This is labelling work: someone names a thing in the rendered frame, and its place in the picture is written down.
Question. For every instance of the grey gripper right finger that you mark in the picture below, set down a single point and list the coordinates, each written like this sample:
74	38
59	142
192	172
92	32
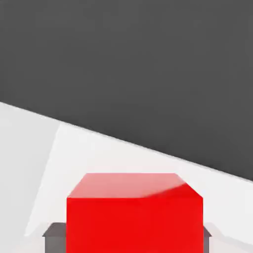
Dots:
206	242

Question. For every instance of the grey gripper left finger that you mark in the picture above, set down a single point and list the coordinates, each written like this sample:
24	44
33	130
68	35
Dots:
55	240

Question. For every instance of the small red cube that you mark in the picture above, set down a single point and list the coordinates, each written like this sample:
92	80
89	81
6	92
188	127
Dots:
134	221

